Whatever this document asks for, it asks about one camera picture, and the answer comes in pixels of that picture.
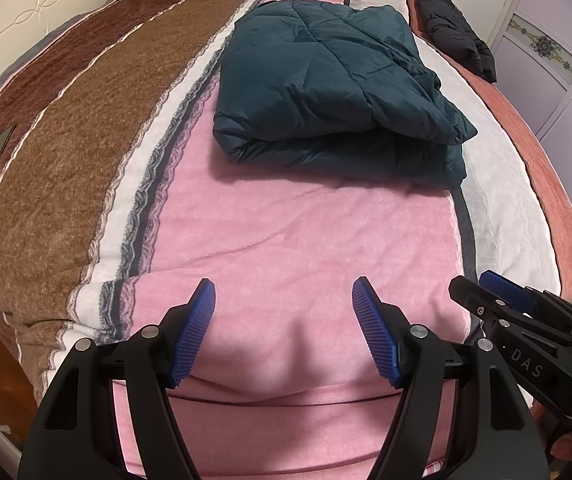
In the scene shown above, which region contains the teal puffer jacket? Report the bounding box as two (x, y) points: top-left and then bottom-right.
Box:
(213, 0), (476, 190)

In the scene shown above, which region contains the right human hand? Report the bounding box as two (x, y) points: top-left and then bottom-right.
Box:
(531, 401), (572, 462)

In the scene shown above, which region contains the lilac wardrobe with floral panels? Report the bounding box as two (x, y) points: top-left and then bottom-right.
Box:
(485, 0), (572, 172)

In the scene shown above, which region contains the striped fleece bed blanket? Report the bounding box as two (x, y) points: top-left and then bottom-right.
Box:
(0, 0), (572, 479)

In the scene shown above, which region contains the black folded jacket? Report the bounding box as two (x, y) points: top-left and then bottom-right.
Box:
(415, 0), (497, 84)

